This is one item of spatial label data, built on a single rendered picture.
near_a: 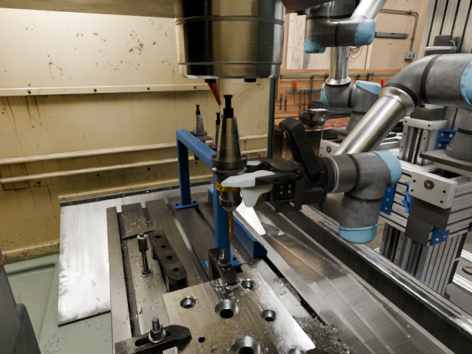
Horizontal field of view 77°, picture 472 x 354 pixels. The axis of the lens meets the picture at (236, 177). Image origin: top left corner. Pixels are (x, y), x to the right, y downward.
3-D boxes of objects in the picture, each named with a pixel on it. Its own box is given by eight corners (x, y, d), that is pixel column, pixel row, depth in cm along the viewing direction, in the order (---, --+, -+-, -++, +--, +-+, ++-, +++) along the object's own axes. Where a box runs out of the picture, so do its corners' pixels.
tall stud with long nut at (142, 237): (150, 268, 88) (145, 230, 83) (152, 274, 85) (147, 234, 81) (140, 270, 87) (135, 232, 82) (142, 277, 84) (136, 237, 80)
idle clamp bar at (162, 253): (164, 245, 99) (162, 229, 97) (192, 295, 77) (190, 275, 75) (149, 249, 96) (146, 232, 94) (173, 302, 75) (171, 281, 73)
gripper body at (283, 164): (272, 214, 53) (332, 206, 56) (274, 168, 50) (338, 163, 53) (258, 197, 60) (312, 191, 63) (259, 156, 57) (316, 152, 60)
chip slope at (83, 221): (237, 215, 178) (237, 175, 169) (307, 292, 118) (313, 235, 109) (70, 249, 145) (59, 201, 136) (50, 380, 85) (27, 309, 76)
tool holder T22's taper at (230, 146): (217, 152, 53) (215, 114, 51) (241, 152, 53) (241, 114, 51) (215, 160, 49) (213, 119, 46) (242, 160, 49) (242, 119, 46)
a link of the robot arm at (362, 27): (392, 2, 122) (369, 56, 94) (364, 5, 127) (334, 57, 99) (396, -31, 114) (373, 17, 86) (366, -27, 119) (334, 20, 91)
